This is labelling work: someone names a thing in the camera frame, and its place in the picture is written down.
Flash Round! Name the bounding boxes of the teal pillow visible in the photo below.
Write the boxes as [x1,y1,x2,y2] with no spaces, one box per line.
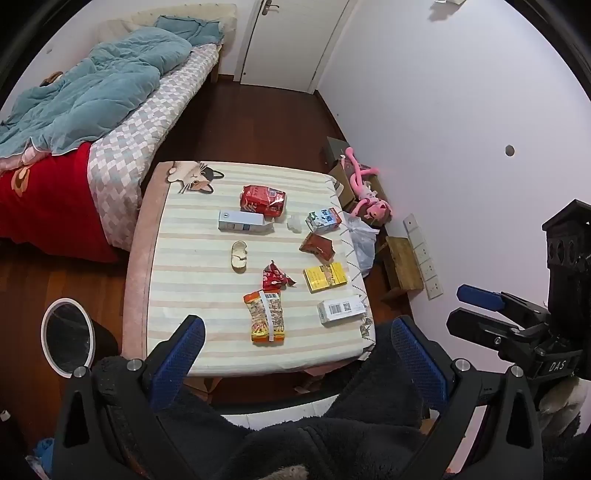
[154,15,227,47]

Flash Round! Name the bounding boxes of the white door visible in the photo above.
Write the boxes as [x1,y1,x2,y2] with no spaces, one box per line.
[239,0,359,93]

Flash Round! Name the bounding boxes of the torn brown red carton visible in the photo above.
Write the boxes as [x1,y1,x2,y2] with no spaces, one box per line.
[299,233,336,263]

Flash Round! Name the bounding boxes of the blue cloth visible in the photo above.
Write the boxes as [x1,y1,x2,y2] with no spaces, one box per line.
[36,438,57,474]

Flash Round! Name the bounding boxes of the small wooden stool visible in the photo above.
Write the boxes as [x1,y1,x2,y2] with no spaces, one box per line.
[380,236,426,304]

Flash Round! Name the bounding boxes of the yellow cardboard box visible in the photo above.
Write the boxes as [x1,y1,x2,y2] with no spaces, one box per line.
[302,262,348,294]

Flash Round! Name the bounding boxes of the grey checkered bed sheet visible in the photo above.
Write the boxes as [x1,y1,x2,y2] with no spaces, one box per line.
[87,43,221,253]

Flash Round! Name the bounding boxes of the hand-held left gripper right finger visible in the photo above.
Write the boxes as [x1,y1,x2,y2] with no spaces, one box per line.
[390,315,544,480]

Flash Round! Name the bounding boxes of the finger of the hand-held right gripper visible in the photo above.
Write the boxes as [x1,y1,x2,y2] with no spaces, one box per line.
[446,308,549,359]
[457,284,551,325]

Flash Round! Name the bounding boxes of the crumpled red wrapper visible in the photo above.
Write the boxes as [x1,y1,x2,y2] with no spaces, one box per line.
[261,260,298,292]

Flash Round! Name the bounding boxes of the blue and white milk carton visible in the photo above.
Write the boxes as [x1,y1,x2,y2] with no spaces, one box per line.
[306,208,343,233]

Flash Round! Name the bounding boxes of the white wall socket strip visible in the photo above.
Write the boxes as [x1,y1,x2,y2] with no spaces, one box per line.
[403,213,444,301]

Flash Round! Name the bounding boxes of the pink plush toy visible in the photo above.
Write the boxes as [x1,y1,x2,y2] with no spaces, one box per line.
[339,146,394,222]

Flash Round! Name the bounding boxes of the red blanket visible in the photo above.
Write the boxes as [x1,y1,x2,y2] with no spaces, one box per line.
[0,141,123,264]

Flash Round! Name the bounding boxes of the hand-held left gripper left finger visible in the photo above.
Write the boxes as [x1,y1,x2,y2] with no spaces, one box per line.
[53,315,206,480]

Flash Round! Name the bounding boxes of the white rimmed trash bin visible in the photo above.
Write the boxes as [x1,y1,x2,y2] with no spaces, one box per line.
[41,298,119,380]

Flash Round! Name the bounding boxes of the brown cardboard box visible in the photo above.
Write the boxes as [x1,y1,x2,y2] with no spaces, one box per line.
[327,162,389,219]

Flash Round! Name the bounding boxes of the orange snack packet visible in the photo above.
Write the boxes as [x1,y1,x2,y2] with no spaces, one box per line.
[243,290,287,345]

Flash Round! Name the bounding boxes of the teal quilt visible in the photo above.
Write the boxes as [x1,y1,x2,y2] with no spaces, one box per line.
[0,26,193,160]

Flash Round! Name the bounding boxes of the crushed red soda can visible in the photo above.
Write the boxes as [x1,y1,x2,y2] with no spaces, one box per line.
[239,185,287,219]

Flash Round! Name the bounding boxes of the white cardboard box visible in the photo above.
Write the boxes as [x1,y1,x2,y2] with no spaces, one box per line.
[317,295,366,326]

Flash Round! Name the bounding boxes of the wooden bed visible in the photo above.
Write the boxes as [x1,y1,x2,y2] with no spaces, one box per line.
[0,4,239,264]

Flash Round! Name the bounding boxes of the beige shell shaped scrap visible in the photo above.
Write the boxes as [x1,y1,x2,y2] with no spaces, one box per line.
[230,240,249,273]

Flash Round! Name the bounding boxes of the white plastic bag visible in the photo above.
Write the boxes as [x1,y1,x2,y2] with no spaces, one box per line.
[344,214,380,278]

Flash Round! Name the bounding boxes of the person's dark fleece clothing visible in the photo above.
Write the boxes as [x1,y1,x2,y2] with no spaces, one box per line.
[154,320,462,480]

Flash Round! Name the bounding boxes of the long grey cardboard box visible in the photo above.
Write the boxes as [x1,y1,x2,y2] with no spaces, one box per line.
[218,210,276,234]

